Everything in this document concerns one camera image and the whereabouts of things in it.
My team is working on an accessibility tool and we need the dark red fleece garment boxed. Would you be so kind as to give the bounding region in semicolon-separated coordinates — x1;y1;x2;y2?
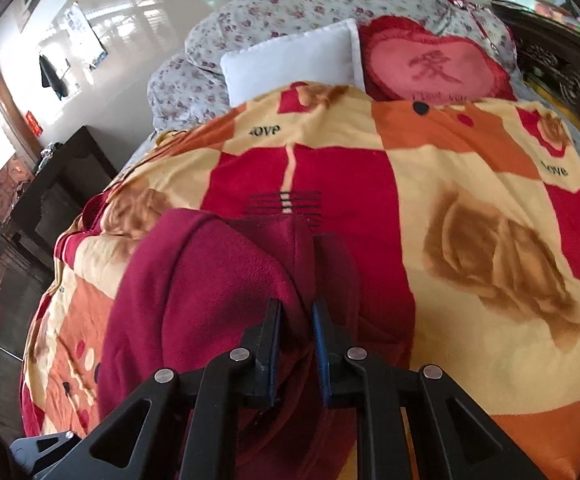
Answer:
96;207;416;480

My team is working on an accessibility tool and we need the red orange love blanket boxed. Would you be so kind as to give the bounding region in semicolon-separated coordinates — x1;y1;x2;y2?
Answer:
20;82;580;479

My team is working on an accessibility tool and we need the dark wooden side table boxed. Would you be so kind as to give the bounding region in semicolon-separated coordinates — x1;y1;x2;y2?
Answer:
1;126;117;270

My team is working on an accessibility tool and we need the floral quilt pile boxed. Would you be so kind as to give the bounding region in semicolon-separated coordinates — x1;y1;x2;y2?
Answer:
124;0;519;172

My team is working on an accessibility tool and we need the red heart-shaped cushion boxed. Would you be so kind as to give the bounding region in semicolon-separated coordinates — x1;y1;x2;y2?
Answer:
359;15;516;105

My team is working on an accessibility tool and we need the dark carved wooden headboard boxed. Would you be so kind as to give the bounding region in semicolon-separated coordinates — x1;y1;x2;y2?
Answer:
491;0;580;115

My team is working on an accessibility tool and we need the white square pillow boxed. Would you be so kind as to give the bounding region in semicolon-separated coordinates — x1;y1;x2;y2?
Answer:
220;18;365;107

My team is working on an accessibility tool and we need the clutter on headboard shelf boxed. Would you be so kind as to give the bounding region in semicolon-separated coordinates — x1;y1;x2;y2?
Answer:
486;0;580;36

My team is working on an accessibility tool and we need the red paper wall decoration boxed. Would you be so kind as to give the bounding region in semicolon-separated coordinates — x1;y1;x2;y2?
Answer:
24;112;43;138

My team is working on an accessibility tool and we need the dark cloth hanging on wall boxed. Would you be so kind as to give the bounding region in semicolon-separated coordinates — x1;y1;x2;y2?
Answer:
38;54;68;100

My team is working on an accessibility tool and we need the wall calendar poster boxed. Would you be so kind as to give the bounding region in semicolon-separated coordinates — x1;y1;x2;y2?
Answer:
64;2;107;70

